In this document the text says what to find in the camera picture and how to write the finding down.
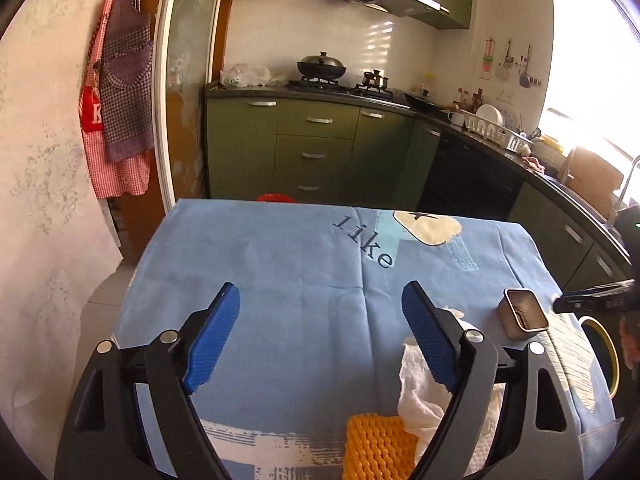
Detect orange knobbly sponge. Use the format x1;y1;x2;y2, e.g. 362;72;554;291
341;412;420;480

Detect bright window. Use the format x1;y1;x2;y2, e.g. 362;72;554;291
540;0;640;201

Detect clear plastic bag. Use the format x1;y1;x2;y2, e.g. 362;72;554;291
220;62;273;88

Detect glass sliding door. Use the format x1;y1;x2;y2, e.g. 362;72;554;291
152;0;236;211

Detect black gas stove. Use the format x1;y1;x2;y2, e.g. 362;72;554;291
287;77;396;100

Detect red checked apron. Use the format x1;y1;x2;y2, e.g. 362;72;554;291
79;0;151;198

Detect white paper towel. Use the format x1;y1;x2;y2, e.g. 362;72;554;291
397;307;506;480

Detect person's right hand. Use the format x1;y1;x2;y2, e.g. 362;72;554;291
619;317;637;363

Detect small square metal tin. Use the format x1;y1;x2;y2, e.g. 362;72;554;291
497;287;550;339

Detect wall poster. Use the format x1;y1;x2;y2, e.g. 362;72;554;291
480;36;501;81

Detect black wok with lid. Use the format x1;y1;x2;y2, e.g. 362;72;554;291
296;51;347;81

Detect white dish rack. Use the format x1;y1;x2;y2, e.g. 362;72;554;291
462;110;533;153

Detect blue printed tablecloth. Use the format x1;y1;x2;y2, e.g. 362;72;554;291
112;197;618;480

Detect brown cardboard box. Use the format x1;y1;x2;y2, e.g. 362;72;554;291
567;147;626;216

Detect black built-in oven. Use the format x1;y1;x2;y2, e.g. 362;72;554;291
420;135;526;223

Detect green sink-side cabinets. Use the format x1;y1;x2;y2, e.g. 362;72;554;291
510;180;631;301

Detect stack of white plates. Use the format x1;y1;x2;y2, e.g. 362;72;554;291
475;104;505;128

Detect black yellow-rimmed trash bin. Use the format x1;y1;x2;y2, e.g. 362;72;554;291
570;310;623;403

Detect steel sink faucet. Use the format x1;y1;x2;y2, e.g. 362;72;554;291
606;154;640;226

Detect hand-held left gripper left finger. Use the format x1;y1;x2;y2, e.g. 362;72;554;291
54;282;242;480

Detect cluster of condiment bottles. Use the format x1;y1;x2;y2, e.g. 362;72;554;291
455;87;483;111

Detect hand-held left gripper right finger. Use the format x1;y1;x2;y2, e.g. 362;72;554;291
401;280;586;480

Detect green lower kitchen cabinets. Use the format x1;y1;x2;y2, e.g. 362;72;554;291
205;95;416;206

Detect green cabinet drawer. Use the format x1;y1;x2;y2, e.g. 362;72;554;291
274;170;351;206
275;135;356;173
277;100;361;141

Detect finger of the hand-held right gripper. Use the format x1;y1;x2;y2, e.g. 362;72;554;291
553;281;633;314

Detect black frying pan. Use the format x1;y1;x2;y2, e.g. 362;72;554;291
404;91;451;111

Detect small metal pot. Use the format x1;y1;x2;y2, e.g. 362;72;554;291
362;68;391;92

